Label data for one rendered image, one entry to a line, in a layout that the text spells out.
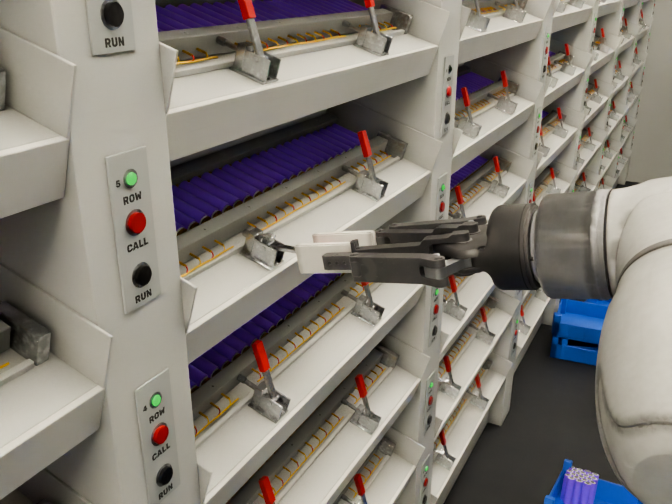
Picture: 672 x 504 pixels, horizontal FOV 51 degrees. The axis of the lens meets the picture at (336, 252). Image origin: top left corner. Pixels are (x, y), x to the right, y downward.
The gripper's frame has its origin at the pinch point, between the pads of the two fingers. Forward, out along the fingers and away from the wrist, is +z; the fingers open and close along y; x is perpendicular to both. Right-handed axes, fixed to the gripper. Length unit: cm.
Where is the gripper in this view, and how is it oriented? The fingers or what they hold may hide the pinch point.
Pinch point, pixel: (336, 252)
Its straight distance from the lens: 69.8
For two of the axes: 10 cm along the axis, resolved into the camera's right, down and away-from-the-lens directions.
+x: -1.8, -9.4, -2.7
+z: -8.6, 0.2, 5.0
